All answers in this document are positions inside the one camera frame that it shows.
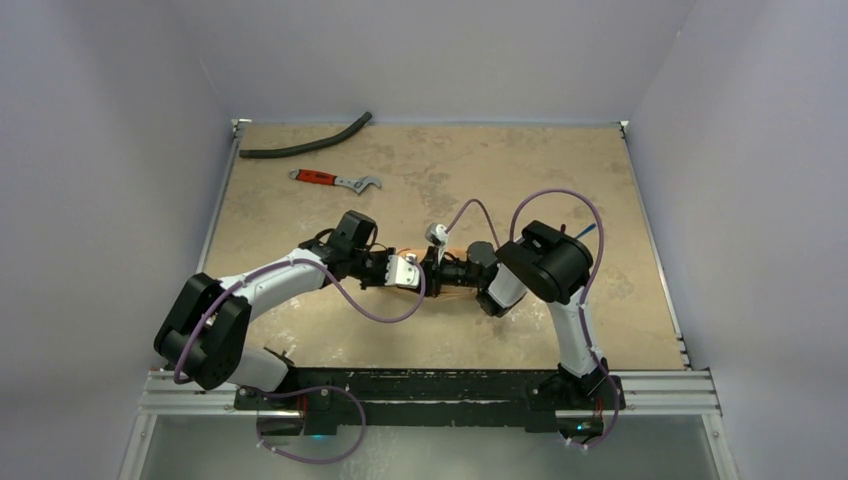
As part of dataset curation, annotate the peach cloth napkin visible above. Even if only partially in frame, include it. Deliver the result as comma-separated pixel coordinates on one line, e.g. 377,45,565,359
435,247,484,298

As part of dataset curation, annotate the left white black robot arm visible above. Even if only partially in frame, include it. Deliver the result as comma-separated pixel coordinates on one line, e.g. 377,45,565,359
154,211,415,409

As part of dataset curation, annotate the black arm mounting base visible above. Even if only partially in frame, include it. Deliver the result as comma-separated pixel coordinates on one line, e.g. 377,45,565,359
235,366,626,438

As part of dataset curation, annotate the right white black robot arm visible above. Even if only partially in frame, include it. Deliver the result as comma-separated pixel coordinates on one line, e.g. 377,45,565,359
421,220,604,407

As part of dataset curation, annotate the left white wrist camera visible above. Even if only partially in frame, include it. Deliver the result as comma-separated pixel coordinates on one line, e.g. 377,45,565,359
385,253,421,290

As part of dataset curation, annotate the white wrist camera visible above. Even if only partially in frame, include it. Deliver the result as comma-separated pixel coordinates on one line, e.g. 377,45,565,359
425,223,449,263
385,253,421,290

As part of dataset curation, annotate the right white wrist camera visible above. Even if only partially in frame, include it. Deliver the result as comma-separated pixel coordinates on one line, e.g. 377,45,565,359
425,223,449,263

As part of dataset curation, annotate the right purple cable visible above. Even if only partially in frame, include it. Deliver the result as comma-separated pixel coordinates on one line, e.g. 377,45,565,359
442,189,625,450

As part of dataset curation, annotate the red handled adjustable wrench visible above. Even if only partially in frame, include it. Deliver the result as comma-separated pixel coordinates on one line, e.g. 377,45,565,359
288,169,382,195

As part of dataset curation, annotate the black foam hose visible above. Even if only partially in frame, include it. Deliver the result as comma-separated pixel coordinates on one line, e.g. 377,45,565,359
239,111,374,160

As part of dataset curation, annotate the aluminium frame rail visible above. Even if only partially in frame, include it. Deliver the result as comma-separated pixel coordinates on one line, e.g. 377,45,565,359
135,123,736,479

